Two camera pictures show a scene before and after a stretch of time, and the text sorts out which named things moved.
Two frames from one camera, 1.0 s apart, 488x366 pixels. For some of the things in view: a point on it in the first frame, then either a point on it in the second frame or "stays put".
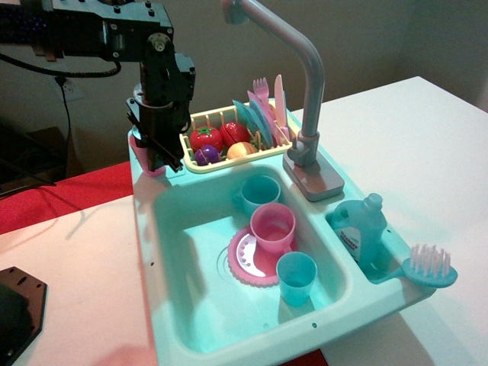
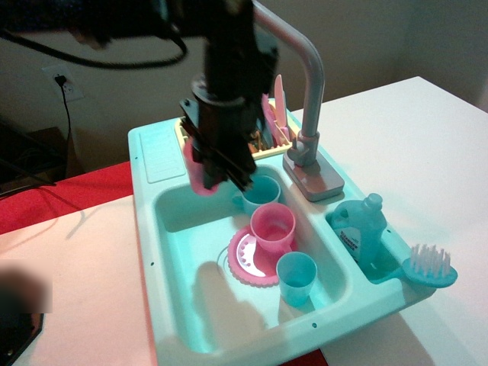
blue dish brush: (428, 267) stays put
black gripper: (160, 130) to (226, 126)
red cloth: (22, 209) stays put
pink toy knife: (280, 102) stays put
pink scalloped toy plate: (252, 265) stays put
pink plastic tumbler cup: (141, 155) to (196, 171)
